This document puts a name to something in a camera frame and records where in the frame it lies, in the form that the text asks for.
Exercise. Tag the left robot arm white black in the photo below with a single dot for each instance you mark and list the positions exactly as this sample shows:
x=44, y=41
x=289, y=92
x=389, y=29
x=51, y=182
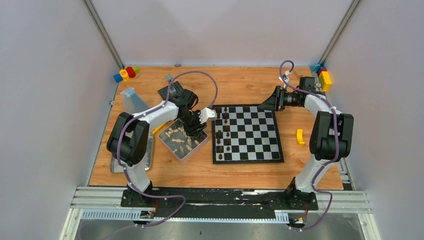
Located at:
x=142, y=125

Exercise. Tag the pink tin box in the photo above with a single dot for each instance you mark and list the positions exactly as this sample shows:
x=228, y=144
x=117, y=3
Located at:
x=181, y=145

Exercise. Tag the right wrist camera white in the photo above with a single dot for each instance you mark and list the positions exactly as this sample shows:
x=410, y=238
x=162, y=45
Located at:
x=287, y=75

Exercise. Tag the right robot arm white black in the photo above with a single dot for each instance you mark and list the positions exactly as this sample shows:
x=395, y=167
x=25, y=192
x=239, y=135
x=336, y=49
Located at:
x=331, y=136

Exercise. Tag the yellow plastic block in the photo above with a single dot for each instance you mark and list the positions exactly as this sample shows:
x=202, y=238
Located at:
x=299, y=137

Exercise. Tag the coloured toy blocks cluster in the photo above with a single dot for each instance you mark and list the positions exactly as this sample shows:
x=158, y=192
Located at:
x=126, y=74

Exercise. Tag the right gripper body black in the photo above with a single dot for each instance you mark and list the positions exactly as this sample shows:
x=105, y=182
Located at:
x=287, y=99

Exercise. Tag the small wooden block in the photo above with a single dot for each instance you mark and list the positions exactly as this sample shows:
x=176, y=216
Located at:
x=297, y=74

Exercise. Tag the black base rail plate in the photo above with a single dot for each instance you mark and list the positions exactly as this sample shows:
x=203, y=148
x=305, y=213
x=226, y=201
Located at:
x=218, y=203

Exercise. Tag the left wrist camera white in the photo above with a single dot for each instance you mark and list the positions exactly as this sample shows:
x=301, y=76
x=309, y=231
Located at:
x=207, y=114

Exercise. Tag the silver tin lid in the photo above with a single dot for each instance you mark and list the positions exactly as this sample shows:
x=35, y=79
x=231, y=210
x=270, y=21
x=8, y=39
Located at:
x=132, y=152

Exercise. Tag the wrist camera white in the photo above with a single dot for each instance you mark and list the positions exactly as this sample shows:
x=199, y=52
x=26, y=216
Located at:
x=207, y=114
x=287, y=75

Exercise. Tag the folding chess board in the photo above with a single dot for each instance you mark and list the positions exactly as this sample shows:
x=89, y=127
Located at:
x=254, y=135

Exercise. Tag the yellow plastic frame piece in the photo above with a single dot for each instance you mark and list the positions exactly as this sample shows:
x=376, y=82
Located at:
x=159, y=128

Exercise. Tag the grey lego baseplate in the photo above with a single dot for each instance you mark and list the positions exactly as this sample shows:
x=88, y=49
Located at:
x=174, y=91

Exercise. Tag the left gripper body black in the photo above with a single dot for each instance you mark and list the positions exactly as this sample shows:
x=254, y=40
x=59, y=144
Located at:
x=192, y=126

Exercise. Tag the aluminium frame rail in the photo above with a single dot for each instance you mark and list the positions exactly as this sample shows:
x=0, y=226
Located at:
x=102, y=202

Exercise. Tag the stacked coloured bricks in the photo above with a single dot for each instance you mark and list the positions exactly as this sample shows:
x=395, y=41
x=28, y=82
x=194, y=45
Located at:
x=323, y=76

